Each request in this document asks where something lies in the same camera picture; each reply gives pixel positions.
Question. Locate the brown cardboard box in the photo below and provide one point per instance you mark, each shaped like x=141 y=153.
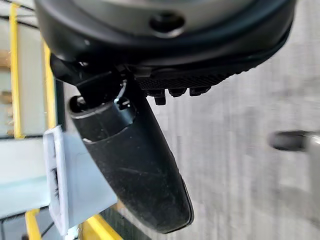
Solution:
x=6 y=112
x=5 y=60

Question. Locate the robot dark foot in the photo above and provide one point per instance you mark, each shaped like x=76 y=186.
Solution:
x=287 y=140

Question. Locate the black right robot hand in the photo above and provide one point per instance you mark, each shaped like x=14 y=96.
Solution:
x=130 y=160

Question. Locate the yellow metal shelf rack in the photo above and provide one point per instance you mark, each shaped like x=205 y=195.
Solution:
x=15 y=75

